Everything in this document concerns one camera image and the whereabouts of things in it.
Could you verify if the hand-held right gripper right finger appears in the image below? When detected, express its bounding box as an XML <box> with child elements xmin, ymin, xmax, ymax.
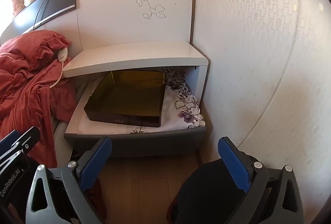
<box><xmin>217</xmin><ymin>136</ymin><xmax>304</xmax><ymax>224</ymax></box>

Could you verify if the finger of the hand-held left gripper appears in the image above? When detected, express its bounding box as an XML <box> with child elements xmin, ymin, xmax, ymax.
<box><xmin>0</xmin><ymin>126</ymin><xmax>40</xmax><ymax>162</ymax></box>

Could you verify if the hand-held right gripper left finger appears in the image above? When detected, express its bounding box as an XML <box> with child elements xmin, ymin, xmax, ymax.
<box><xmin>26</xmin><ymin>136</ymin><xmax>113</xmax><ymax>224</ymax></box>

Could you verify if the grey-front nightstand drawer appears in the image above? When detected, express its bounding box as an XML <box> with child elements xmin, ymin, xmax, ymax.
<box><xmin>64</xmin><ymin>77</ymin><xmax>207</xmax><ymax>158</ymax></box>

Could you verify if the amber translucent storage box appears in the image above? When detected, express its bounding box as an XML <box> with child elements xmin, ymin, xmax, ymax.
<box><xmin>83</xmin><ymin>70</ymin><xmax>166</xmax><ymax>128</ymax></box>

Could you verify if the dark cloth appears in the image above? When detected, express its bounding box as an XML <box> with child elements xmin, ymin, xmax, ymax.
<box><xmin>168</xmin><ymin>159</ymin><xmax>272</xmax><ymax>224</ymax></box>

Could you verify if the red blanket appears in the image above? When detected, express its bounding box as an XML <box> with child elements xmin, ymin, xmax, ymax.
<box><xmin>0</xmin><ymin>30</ymin><xmax>78</xmax><ymax>168</ymax></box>

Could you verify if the white purple-floral folded cloth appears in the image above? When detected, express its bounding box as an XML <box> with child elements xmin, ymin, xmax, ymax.
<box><xmin>78</xmin><ymin>69</ymin><xmax>206</xmax><ymax>134</ymax></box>

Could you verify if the white floral-print nightstand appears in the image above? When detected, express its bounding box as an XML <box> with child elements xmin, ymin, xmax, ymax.
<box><xmin>62</xmin><ymin>0</ymin><xmax>210</xmax><ymax>162</ymax></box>

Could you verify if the white bed frame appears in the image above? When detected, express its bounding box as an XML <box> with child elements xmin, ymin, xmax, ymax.
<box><xmin>52</xmin><ymin>79</ymin><xmax>86</xmax><ymax>162</ymax></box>

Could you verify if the white corded controller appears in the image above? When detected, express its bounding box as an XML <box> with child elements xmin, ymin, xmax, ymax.
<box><xmin>49</xmin><ymin>46</ymin><xmax>70</xmax><ymax>89</ymax></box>

